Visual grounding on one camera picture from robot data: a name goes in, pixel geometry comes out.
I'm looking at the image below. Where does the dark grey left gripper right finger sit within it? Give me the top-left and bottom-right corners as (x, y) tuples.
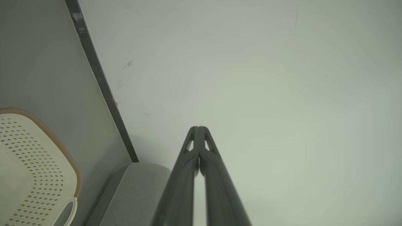
(199, 126), (252, 226)

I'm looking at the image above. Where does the dark grey baseboard strip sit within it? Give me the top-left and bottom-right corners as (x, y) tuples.
(65, 0), (139, 163)

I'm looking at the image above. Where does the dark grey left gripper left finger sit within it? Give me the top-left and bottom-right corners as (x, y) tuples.
(152, 126), (200, 226)

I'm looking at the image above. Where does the white perforated laundry basket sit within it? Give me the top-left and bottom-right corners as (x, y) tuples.
(0, 108), (81, 226)

